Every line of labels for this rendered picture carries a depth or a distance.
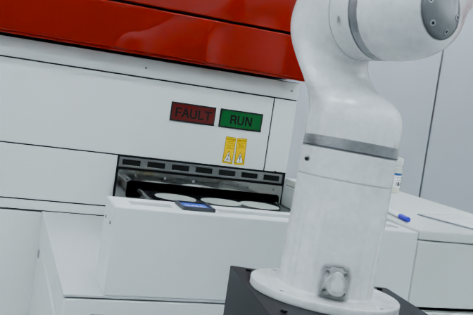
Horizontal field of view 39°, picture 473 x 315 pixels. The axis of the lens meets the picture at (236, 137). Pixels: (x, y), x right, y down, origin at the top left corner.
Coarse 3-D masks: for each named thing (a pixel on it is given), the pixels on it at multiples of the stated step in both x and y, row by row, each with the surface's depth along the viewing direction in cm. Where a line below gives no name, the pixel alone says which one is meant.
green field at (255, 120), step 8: (224, 112) 172; (232, 112) 173; (240, 112) 173; (224, 120) 172; (232, 120) 173; (240, 120) 174; (248, 120) 174; (256, 120) 175; (248, 128) 175; (256, 128) 175
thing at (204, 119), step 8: (176, 104) 168; (176, 112) 168; (184, 112) 169; (192, 112) 169; (200, 112) 170; (208, 112) 171; (184, 120) 169; (192, 120) 169; (200, 120) 170; (208, 120) 171
